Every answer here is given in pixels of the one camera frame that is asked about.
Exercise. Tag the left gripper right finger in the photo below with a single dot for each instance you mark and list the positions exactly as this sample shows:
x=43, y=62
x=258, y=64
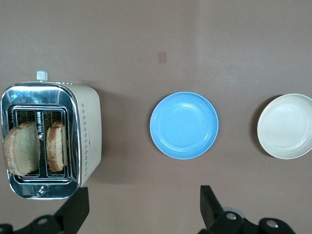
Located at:
x=214, y=214

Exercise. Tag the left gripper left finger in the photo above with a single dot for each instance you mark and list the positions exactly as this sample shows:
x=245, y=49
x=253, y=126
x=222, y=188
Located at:
x=70, y=214

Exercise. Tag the square-cornered bread slice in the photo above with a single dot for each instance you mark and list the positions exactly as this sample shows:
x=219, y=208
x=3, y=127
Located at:
x=54, y=146

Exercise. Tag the round-topped bread slice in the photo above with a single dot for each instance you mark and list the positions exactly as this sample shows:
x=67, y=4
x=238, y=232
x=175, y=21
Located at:
x=23, y=148

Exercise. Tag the blue plate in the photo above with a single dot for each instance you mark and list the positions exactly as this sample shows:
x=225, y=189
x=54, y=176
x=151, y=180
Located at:
x=184, y=125

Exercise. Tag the beige plate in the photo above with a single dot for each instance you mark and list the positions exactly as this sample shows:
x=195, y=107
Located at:
x=285, y=126

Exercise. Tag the cream and chrome toaster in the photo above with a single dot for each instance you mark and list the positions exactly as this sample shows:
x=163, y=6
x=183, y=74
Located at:
x=90, y=122

